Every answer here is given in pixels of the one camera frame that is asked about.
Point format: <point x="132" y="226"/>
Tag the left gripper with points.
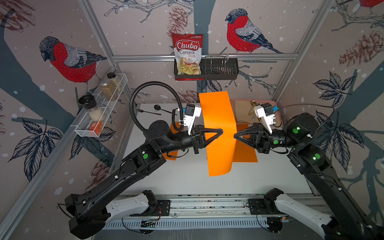
<point x="198" y="140"/>

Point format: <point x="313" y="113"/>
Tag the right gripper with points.
<point x="265" y="140"/>

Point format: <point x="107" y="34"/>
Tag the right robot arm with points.
<point x="313" y="163"/>

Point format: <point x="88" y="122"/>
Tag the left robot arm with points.
<point x="92" y="210"/>

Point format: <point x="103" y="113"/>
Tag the black spoon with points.
<point x="159" y="108"/>

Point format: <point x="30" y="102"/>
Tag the black fork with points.
<point x="142" y="111"/>

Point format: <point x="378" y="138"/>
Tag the red cassava chips bag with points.
<point x="188" y="55"/>

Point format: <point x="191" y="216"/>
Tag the brown spice jar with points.
<point x="108" y="90"/>

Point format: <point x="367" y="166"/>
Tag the tan spice jar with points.
<point x="115" y="81"/>

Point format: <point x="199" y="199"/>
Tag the small red packet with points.
<point x="96" y="127"/>

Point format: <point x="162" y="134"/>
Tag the black lid rice jar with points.
<point x="96" y="113"/>

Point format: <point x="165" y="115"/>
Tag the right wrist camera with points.
<point x="266" y="114"/>

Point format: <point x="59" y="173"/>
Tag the black wire wall basket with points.
<point x="211" y="69"/>

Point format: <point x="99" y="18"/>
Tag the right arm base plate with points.
<point x="263" y="207"/>

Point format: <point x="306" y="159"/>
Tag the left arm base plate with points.
<point x="162" y="207"/>

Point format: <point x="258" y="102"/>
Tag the clear acrylic wall shelf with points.
<point x="82" y="129"/>

